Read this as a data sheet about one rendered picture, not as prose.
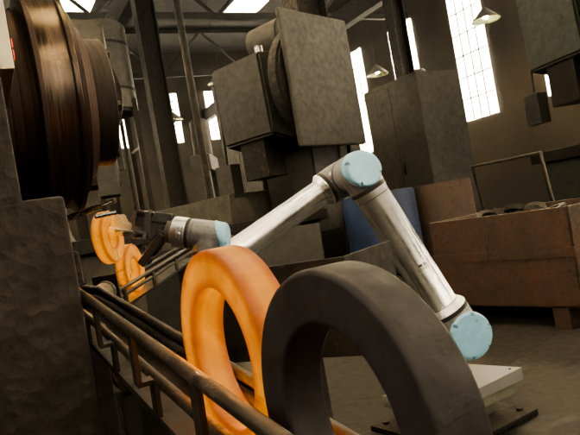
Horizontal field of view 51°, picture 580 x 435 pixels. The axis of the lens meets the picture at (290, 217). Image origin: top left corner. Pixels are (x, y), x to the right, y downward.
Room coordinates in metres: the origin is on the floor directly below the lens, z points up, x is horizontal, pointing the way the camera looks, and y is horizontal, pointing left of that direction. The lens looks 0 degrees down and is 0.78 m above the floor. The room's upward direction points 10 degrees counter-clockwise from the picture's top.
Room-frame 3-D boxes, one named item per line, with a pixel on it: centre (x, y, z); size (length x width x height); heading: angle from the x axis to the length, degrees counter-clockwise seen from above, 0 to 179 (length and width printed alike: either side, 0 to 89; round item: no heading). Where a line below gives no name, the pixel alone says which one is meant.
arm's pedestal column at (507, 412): (2.11, -0.43, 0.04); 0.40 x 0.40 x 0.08; 33
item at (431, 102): (6.38, -1.46, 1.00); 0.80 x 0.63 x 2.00; 32
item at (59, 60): (1.33, 0.48, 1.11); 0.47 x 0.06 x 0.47; 27
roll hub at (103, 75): (1.38, 0.39, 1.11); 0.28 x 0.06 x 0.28; 27
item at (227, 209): (5.82, 0.73, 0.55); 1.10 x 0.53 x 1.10; 47
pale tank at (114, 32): (10.13, 2.62, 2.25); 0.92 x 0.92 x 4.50
